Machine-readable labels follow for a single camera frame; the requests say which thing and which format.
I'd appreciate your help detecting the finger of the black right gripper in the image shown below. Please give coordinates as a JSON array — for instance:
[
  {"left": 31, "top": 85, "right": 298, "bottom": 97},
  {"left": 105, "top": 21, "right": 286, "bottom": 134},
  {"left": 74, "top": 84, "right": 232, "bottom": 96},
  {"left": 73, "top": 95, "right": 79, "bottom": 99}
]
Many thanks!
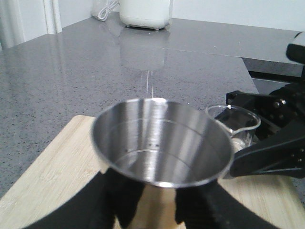
[{"left": 224, "top": 134, "right": 305, "bottom": 179}]

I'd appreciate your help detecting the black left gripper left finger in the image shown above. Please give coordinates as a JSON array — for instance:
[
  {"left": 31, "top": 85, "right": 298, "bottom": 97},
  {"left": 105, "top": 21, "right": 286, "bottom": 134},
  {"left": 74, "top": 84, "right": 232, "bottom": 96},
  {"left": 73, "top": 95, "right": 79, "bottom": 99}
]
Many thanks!
[{"left": 28, "top": 168, "right": 143, "bottom": 229}]

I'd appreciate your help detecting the white appliance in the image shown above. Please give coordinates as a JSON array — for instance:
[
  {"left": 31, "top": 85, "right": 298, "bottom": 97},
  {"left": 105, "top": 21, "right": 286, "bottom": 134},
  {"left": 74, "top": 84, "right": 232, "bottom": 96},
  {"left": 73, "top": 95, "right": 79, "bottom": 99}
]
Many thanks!
[{"left": 119, "top": 0, "right": 173, "bottom": 30}]

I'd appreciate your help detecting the white cable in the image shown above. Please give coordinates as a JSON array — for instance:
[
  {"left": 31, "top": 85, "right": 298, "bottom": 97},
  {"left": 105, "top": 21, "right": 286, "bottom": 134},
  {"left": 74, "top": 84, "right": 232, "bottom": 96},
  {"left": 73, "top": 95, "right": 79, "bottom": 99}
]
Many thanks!
[{"left": 91, "top": 0, "right": 120, "bottom": 21}]

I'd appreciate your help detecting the clear glass beaker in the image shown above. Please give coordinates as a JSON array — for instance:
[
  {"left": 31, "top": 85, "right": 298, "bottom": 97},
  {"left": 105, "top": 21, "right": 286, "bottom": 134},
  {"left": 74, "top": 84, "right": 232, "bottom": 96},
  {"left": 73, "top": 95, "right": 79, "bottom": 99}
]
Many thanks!
[{"left": 205, "top": 104, "right": 261, "bottom": 152}]

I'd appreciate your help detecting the steel double jigger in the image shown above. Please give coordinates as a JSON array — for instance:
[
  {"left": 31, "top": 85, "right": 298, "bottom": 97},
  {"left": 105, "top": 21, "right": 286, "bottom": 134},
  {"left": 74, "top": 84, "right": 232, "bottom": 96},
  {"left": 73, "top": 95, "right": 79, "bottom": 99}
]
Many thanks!
[{"left": 91, "top": 98, "right": 234, "bottom": 229}]

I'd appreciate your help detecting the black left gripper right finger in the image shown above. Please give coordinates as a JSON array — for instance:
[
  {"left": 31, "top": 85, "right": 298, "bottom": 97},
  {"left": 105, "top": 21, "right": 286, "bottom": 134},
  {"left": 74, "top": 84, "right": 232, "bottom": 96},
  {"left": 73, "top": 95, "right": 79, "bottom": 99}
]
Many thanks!
[{"left": 175, "top": 181, "right": 277, "bottom": 229}]

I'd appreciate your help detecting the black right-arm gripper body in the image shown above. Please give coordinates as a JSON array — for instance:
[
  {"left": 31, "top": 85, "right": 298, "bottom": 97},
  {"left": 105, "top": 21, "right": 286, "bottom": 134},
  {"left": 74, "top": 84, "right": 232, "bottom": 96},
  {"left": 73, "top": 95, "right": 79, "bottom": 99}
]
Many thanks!
[{"left": 226, "top": 82, "right": 305, "bottom": 141}]

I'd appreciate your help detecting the wooden cutting board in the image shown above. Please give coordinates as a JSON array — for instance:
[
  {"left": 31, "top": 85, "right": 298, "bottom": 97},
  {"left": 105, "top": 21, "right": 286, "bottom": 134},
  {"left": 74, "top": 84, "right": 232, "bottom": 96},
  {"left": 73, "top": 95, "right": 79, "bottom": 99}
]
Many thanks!
[{"left": 0, "top": 115, "right": 305, "bottom": 229}]

